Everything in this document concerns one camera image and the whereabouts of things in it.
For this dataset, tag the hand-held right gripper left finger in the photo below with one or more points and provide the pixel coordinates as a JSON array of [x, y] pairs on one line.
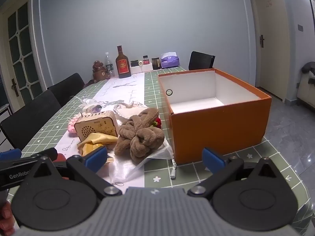
[[96, 156]]

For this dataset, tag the wall light switch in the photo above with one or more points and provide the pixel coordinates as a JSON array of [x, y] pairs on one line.
[[300, 28]]

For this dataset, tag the white box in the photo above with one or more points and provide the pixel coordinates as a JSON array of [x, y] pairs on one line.
[[145, 68]]

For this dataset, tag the wooden toy radio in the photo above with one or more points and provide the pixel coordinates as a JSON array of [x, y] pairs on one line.
[[96, 125]]

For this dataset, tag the person's left hand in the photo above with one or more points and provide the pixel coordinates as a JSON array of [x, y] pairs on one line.
[[5, 216]]

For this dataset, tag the green checked tablecloth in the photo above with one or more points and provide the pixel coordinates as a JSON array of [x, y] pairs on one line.
[[152, 95]]

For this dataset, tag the white table runner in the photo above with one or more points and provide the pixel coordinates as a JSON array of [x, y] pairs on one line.
[[123, 88]]

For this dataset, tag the dark glass jar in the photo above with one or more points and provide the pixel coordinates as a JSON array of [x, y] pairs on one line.
[[155, 64]]

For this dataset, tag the brown bear figurine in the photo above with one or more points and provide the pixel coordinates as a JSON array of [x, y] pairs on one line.
[[99, 72]]

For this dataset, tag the clear zip bag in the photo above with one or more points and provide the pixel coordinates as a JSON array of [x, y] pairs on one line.
[[128, 167]]

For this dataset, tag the brown liquor bottle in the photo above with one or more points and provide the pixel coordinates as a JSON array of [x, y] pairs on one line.
[[122, 66]]

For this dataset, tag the black chair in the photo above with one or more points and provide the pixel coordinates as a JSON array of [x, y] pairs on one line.
[[66, 88], [200, 60], [27, 118]]

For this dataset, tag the yellow cloth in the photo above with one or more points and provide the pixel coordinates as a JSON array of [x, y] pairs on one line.
[[98, 139]]

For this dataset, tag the glass panel door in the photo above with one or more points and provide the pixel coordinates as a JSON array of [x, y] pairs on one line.
[[19, 54]]

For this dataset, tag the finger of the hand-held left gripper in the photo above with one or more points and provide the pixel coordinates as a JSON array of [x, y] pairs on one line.
[[50, 152], [9, 154]]

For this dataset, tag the small red label bottle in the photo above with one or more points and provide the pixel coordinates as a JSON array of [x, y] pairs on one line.
[[146, 60]]

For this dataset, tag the brown plush towel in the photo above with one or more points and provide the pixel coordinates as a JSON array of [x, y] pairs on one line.
[[140, 137]]

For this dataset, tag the purple tissue pack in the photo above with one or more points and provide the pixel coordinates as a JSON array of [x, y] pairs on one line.
[[169, 61]]

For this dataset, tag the cream door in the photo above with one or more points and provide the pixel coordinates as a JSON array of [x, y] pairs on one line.
[[270, 41]]

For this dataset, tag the clear water bottle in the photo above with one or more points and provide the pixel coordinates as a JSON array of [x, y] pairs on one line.
[[109, 66]]

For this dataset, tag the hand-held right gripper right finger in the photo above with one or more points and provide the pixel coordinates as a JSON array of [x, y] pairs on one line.
[[212, 158]]

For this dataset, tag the dark jacket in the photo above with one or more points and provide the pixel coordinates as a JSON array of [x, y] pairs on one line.
[[308, 66]]

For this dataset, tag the beige sofa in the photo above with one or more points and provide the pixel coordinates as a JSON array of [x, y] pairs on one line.
[[306, 91]]

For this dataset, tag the red strawberry toy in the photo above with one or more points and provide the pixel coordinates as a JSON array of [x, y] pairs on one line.
[[157, 122]]

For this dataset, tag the orange cardboard box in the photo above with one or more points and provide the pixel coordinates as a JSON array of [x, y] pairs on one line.
[[216, 130]]

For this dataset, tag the white purple toy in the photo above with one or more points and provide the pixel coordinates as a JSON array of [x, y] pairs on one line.
[[92, 108]]

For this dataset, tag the pink crochet piece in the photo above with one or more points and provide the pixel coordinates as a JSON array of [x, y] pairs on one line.
[[71, 127]]

